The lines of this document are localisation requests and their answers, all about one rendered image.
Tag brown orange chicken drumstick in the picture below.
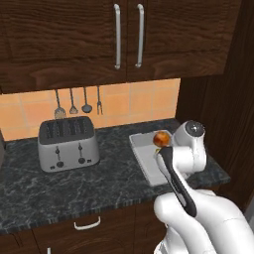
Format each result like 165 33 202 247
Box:
152 130 172 149

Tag grey rectangular tray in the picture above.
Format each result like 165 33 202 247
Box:
128 130 187 188

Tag hanging metal ladle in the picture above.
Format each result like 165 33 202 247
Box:
80 86 93 114

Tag hanging small metal spatula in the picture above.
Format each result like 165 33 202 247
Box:
67 87 79 115

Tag silver four-slot toaster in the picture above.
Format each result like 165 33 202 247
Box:
37 115 101 174

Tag hanging slotted metal spatula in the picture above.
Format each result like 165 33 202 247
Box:
54 88 66 120

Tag dark wood tall cabinet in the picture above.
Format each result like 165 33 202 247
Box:
175 0 254 212

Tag dark wood base cupboard door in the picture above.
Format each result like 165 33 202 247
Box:
133 200 167 254

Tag dark wood drawer front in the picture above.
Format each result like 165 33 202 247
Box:
31 204 137 254

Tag dark grey appliance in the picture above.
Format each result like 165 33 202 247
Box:
0 129 7 168

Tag dark wood base cupboard front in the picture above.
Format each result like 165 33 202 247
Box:
0 229 42 254

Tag silver long cupboard handle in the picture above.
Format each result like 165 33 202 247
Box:
134 3 146 68
113 3 122 70

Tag silver curved drawer handle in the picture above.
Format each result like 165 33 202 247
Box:
72 215 102 231

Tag dark wood wall cupboard door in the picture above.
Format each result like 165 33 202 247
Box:
0 0 128 95
126 0 243 82

